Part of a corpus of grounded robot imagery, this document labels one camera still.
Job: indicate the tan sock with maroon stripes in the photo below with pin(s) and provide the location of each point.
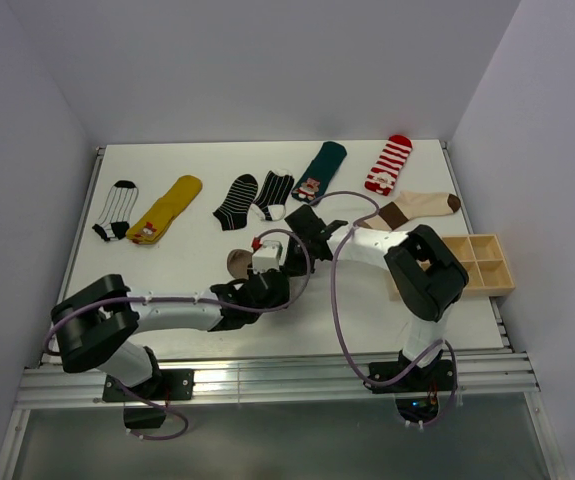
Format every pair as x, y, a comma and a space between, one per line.
238, 261

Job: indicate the wooden compartment tray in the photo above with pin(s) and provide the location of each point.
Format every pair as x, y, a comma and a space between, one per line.
483, 259

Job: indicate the black horizontal-striped ankle sock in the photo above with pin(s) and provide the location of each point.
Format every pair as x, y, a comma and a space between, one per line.
233, 212

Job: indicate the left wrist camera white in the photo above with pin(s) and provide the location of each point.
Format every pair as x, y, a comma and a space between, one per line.
266, 256

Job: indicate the dark green reindeer sock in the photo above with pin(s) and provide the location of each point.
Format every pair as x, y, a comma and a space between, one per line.
320, 172

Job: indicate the white black vertical-striped sock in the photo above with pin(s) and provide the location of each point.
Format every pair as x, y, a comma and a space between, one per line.
114, 219

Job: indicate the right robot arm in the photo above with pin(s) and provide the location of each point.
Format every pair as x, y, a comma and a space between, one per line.
429, 279

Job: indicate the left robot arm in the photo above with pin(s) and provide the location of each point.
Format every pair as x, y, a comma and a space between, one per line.
94, 326

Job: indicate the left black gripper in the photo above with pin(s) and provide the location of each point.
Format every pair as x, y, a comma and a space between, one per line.
282, 300

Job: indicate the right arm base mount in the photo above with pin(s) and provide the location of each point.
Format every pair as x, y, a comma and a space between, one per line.
428, 392

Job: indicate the red white striped santa sock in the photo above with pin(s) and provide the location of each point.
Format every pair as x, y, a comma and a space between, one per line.
383, 175

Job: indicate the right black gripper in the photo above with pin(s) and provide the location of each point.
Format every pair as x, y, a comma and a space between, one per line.
295, 268

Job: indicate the mustard yellow sock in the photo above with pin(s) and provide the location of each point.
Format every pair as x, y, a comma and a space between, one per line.
153, 225

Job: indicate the cream and brown sock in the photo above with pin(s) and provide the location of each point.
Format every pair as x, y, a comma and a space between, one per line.
408, 206

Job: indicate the black vertical-striped ankle sock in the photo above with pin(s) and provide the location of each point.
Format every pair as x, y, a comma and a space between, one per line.
270, 203

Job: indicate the aluminium table frame rail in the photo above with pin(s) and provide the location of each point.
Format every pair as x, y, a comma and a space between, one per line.
323, 378

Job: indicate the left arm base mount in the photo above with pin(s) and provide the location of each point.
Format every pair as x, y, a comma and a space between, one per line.
164, 388

